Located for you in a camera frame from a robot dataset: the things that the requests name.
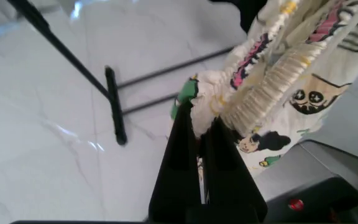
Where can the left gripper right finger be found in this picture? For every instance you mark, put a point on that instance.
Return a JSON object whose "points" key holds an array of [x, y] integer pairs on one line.
{"points": [[228, 193]]}

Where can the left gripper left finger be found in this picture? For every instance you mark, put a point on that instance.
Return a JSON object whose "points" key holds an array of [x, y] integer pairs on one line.
{"points": [[172, 193]]}

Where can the cream printed garment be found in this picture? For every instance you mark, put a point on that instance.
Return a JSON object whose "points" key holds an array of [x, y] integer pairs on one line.
{"points": [[291, 77]]}

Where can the black clothes rack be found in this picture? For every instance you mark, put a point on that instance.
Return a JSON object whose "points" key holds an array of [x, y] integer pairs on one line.
{"points": [[115, 109]]}

